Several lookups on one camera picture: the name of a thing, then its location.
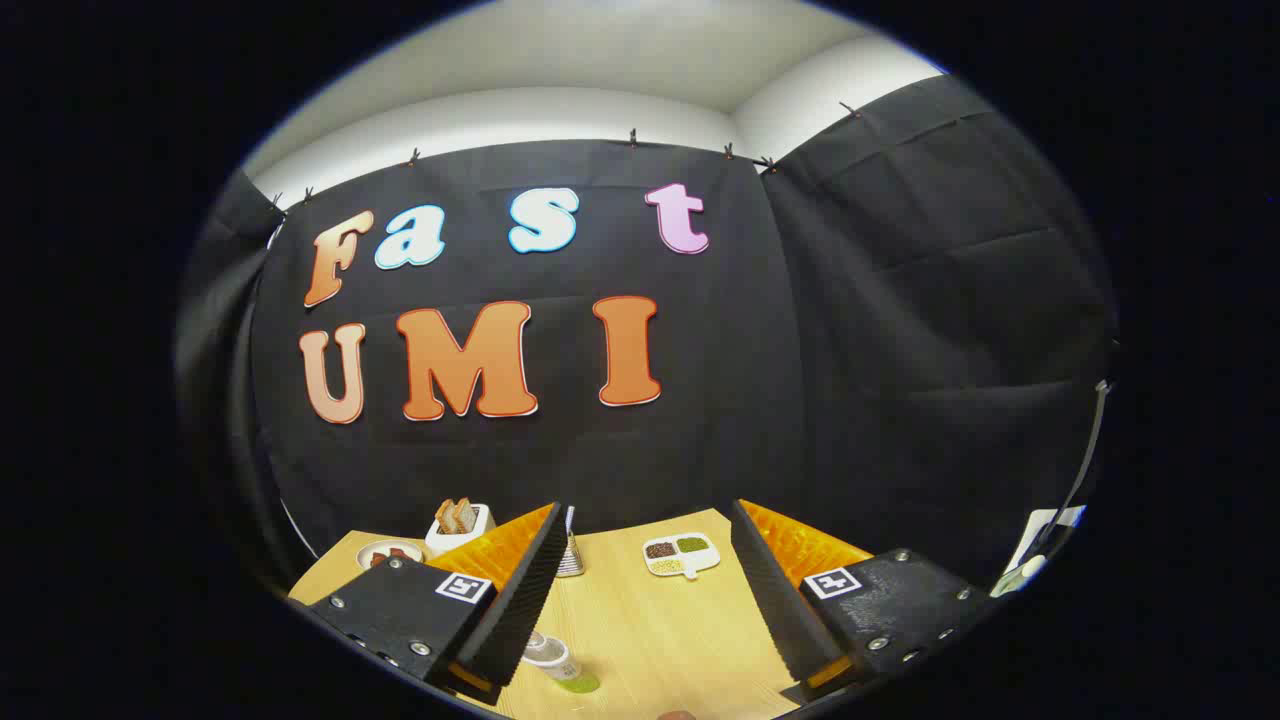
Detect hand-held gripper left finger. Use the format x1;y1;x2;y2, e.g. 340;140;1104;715
308;502;569;707

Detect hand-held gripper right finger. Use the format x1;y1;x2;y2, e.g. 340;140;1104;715
728;498;993;704

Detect clear plastic juice bottle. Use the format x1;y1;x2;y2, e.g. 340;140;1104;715
522;632;602;696

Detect white toaster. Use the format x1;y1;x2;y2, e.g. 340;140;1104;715
425;502;496;557

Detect white divided bean dish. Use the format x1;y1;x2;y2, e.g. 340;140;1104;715
643;533;721;581

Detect wooden table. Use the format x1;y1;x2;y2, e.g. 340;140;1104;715
288;508;801;720

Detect white round plate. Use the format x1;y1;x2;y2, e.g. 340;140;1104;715
357;540;426;571

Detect white object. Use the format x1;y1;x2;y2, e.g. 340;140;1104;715
990;505;1088;599

